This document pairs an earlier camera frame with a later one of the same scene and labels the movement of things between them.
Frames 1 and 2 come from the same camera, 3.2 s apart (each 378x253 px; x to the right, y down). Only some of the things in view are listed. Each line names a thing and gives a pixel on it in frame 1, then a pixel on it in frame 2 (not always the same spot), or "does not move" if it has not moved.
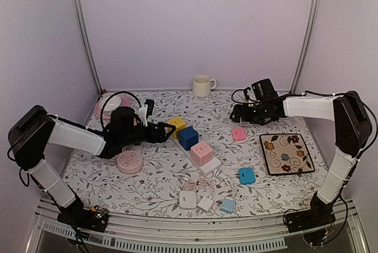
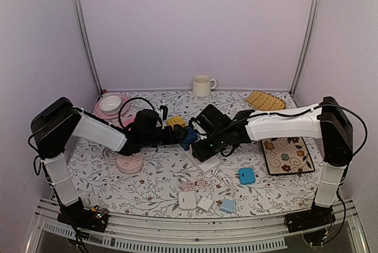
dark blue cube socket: [188, 137] does not move
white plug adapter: [188, 200] does not move
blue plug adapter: [246, 175] does not move
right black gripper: [245, 117] -> [201, 154]
